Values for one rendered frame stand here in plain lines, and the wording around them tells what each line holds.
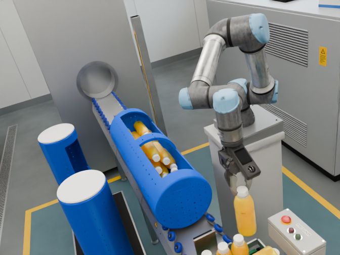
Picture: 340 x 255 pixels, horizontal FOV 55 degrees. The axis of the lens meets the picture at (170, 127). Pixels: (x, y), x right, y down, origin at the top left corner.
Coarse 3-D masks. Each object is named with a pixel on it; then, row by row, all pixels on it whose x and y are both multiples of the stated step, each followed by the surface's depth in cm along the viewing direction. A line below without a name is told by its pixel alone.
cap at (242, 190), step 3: (240, 186) 110; (243, 186) 109; (237, 189) 109; (240, 189) 108; (243, 189) 108; (246, 189) 108; (240, 192) 107; (243, 192) 107; (246, 192) 107; (240, 195) 107; (243, 195) 107; (246, 195) 108
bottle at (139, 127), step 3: (135, 123) 215; (138, 123) 213; (141, 123) 213; (135, 126) 214; (138, 126) 210; (141, 126) 208; (144, 126) 208; (135, 129) 215; (138, 129) 209; (141, 129) 206; (144, 129) 205; (147, 129) 207; (138, 132) 208; (141, 132) 205; (144, 132) 204; (147, 132) 204; (141, 135) 205
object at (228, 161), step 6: (222, 144) 101; (228, 144) 99; (234, 144) 98; (222, 150) 108; (228, 150) 103; (222, 156) 105; (228, 156) 104; (222, 162) 108; (228, 162) 102; (234, 162) 102; (234, 168) 103
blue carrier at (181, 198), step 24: (120, 120) 202; (144, 120) 219; (120, 144) 190; (168, 144) 193; (144, 168) 157; (192, 168) 163; (144, 192) 153; (168, 192) 139; (192, 192) 145; (168, 216) 145; (192, 216) 150
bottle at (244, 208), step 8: (240, 200) 108; (248, 200) 108; (240, 208) 108; (248, 208) 108; (240, 216) 110; (248, 216) 110; (240, 224) 112; (248, 224) 111; (256, 224) 114; (240, 232) 115; (248, 232) 113
